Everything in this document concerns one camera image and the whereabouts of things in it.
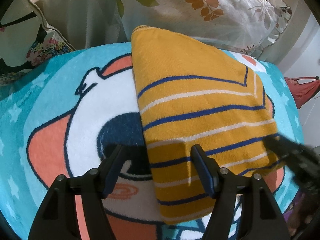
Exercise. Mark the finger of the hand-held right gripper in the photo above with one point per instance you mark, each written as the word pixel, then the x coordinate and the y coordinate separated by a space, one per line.
pixel 277 146

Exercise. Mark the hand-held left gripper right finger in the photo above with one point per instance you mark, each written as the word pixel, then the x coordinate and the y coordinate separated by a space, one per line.
pixel 207 177

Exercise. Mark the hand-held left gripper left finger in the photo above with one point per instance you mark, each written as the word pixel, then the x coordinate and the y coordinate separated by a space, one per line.
pixel 111 177

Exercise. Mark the yellow striped sweater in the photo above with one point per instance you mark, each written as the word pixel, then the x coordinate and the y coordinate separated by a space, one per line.
pixel 200 110

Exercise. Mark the red cloth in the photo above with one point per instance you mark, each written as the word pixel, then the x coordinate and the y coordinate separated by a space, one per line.
pixel 301 90

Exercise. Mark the blue cartoon print blanket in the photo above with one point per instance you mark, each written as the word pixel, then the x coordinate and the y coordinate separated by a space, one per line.
pixel 62 105

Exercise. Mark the white leaf print pillow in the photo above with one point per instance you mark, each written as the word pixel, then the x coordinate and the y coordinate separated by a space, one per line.
pixel 225 10

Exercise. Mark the black floral print pillow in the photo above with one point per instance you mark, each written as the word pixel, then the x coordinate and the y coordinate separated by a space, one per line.
pixel 22 47

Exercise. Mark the plain beige pillow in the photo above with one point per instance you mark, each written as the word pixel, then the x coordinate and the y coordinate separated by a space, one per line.
pixel 82 17

